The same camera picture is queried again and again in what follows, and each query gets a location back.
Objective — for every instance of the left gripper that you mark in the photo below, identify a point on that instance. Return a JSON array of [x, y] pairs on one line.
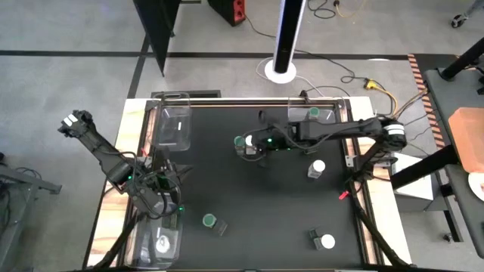
[[160, 196]]

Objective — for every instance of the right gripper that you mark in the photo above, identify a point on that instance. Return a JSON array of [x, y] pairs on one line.
[[281, 140]]

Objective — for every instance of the white-lid bagel seasoning jar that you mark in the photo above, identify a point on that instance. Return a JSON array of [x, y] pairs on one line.
[[317, 166], [327, 241], [248, 140]]

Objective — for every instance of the green-lid glass spice jar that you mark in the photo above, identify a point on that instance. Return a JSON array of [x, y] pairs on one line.
[[239, 141], [208, 220]]

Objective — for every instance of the small green spice tin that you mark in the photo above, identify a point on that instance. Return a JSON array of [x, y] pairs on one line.
[[314, 112]]

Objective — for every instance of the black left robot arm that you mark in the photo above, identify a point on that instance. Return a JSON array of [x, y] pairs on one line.
[[98, 147]]

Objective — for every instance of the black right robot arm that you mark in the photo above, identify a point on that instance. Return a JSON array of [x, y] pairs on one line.
[[340, 130]]

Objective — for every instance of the white round object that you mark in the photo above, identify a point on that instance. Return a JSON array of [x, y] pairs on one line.
[[163, 245]]

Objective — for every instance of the clear plastic bin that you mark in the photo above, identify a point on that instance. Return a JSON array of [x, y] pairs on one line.
[[177, 113], [298, 111], [143, 242]]

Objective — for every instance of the black rig strut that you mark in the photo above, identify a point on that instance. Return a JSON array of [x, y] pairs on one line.
[[113, 249], [372, 226]]

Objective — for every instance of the black pole with white base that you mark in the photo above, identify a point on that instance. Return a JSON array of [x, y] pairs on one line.
[[287, 30]]

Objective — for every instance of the black and red box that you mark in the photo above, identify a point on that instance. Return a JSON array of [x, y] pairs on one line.
[[227, 9]]

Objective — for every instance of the black divider panel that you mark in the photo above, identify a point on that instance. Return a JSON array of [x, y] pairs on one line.
[[157, 22]]

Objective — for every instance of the white box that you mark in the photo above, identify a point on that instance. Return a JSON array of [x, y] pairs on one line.
[[412, 181]]

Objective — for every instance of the black beam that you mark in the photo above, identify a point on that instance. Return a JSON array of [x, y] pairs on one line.
[[423, 168], [461, 60]]

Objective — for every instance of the orange black hazard strip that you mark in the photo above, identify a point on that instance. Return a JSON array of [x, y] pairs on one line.
[[419, 79]]

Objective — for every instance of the grey side table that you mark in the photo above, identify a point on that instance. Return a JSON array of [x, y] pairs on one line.
[[438, 98]]

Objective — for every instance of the orange box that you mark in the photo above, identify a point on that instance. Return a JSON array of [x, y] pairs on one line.
[[469, 140]]

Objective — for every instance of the white plate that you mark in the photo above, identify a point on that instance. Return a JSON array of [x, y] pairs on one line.
[[477, 187]]

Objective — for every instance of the office chair base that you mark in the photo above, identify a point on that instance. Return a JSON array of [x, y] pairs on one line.
[[458, 20]]

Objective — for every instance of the silver metal bracket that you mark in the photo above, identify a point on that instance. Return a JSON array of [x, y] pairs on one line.
[[350, 160]]

